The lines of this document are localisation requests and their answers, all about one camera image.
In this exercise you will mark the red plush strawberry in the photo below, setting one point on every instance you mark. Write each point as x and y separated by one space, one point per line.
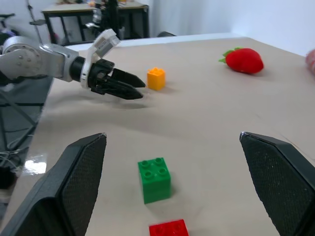
243 61

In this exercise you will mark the pink soft toy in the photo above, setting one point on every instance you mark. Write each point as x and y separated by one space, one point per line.
311 61

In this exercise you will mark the grey tripod stand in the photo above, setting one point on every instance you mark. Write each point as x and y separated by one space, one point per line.
37 22

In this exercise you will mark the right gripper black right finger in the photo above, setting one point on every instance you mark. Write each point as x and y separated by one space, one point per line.
278 177

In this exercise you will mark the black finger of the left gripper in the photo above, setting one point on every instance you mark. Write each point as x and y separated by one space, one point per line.
128 78
123 92

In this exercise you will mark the red toy brick cube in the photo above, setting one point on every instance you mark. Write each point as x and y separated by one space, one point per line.
168 228

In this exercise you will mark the black metal table frame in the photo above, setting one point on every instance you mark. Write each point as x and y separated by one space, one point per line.
17 115

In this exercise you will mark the black-framed desk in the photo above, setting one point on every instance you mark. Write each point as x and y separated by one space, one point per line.
133 17

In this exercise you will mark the green toy brick cube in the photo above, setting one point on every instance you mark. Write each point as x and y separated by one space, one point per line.
155 183

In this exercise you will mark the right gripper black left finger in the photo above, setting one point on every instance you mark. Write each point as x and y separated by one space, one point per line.
73 177

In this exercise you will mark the black rounded chair back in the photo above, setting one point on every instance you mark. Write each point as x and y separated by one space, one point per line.
166 34

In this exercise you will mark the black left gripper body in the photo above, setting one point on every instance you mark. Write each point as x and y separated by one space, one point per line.
99 73

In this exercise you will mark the orange toy brick cube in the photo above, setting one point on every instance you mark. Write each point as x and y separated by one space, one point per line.
155 79

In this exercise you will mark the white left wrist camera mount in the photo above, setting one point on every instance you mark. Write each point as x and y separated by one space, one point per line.
104 43

